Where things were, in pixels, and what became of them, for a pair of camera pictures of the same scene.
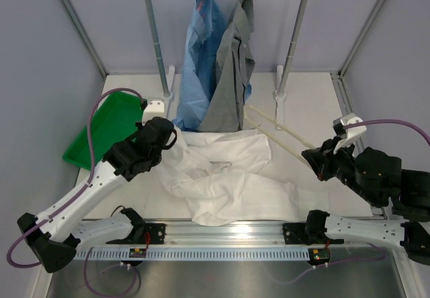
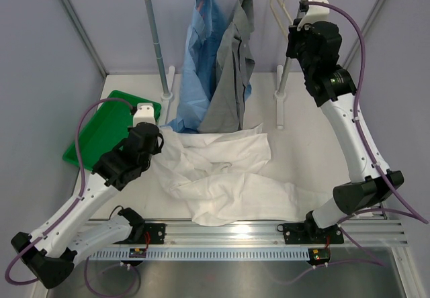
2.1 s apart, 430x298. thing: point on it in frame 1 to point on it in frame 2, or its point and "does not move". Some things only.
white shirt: x=224 y=178 does not move
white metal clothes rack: x=167 y=88 does not move
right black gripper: x=320 y=158 to x=294 y=35
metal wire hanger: x=277 y=123 to x=284 y=8
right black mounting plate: x=308 y=233 does not move
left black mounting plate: x=156 y=233 does not move
